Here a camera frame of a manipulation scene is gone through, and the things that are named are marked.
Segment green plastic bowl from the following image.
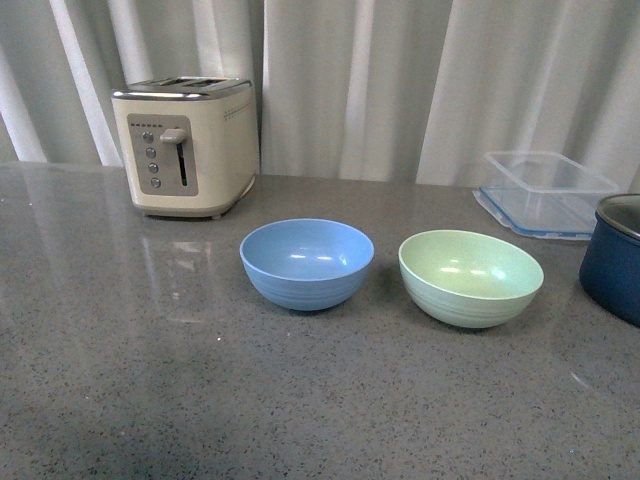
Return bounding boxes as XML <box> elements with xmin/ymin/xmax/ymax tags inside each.
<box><xmin>398</xmin><ymin>230</ymin><xmax>544</xmax><ymax>329</ymax></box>

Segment blue plastic bowl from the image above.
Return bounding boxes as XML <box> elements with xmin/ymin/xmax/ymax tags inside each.
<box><xmin>239</xmin><ymin>218</ymin><xmax>375</xmax><ymax>311</ymax></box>

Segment white pleated curtain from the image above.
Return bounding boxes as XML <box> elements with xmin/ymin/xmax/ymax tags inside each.
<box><xmin>1</xmin><ymin>1</ymin><xmax>639</xmax><ymax>192</ymax></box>

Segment cream two-slot toaster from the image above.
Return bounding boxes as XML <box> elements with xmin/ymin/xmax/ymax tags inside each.
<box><xmin>111</xmin><ymin>76</ymin><xmax>260</xmax><ymax>218</ymax></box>

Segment clear plastic food container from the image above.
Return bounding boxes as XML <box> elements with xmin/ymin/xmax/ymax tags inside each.
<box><xmin>474</xmin><ymin>151</ymin><xmax>621</xmax><ymax>241</ymax></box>

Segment dark blue pot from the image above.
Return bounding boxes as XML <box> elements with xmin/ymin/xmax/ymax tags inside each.
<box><xmin>579</xmin><ymin>194</ymin><xmax>639</xmax><ymax>326</ymax></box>

